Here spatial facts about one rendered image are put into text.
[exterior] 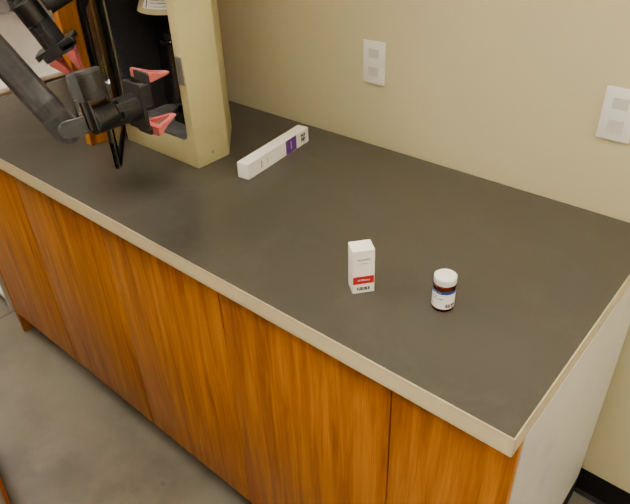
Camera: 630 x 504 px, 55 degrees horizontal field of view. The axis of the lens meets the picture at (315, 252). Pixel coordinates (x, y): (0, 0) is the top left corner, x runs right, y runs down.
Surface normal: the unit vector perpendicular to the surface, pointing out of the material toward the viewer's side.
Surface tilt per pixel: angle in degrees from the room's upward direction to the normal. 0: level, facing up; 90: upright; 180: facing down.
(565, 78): 90
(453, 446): 90
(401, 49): 90
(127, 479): 0
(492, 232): 0
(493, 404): 1
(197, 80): 90
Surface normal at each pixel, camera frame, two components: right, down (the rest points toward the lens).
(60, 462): -0.04, -0.83
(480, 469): -0.65, 0.45
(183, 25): 0.76, 0.34
